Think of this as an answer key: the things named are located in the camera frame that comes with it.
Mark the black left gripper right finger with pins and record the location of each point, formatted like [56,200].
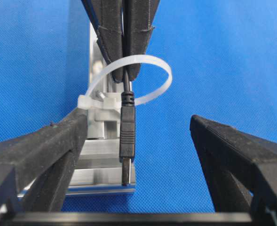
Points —
[240,169]

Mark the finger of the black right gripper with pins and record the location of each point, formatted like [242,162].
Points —
[105,17]
[138,16]

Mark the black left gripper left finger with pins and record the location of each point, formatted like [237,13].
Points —
[36,169]

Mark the white zip tie loop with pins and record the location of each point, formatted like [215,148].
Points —
[162,77]

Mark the blue cloth mat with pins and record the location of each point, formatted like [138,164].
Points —
[223,55]

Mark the aluminium extrusion frame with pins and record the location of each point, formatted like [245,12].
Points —
[98,171]

